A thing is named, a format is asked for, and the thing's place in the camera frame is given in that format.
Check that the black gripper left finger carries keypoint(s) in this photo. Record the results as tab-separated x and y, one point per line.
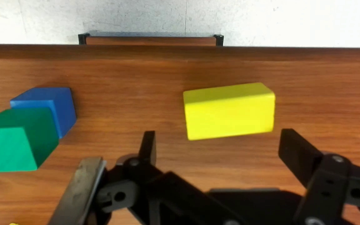
147	146

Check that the yellow rectangular block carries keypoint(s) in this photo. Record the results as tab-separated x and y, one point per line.
230	112

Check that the wooden lower shelf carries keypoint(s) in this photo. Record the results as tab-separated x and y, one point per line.
150	41

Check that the green cube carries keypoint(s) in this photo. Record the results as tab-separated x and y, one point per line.
9	146

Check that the blue cube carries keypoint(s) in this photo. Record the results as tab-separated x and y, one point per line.
50	104

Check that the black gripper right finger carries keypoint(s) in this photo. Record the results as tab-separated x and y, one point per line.
300	154

